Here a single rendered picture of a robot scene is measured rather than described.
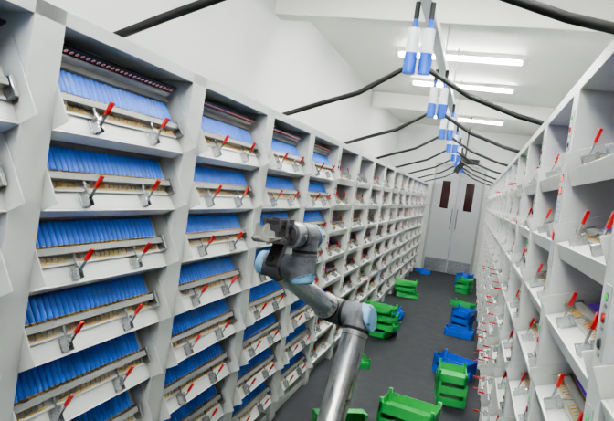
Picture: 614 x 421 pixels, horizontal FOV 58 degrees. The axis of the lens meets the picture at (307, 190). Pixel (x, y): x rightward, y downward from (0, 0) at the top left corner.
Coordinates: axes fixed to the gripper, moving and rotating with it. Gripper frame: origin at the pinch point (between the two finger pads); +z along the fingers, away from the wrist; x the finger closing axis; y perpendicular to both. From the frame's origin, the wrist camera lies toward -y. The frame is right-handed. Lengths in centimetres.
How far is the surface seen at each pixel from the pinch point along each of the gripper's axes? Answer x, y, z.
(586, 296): 91, -5, -28
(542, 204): 69, 23, -93
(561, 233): 84, 11, -25
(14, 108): -15, 26, 72
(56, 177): -20, 12, 57
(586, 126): 88, 41, -25
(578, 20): 88, 56, 13
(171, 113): -36, 39, 5
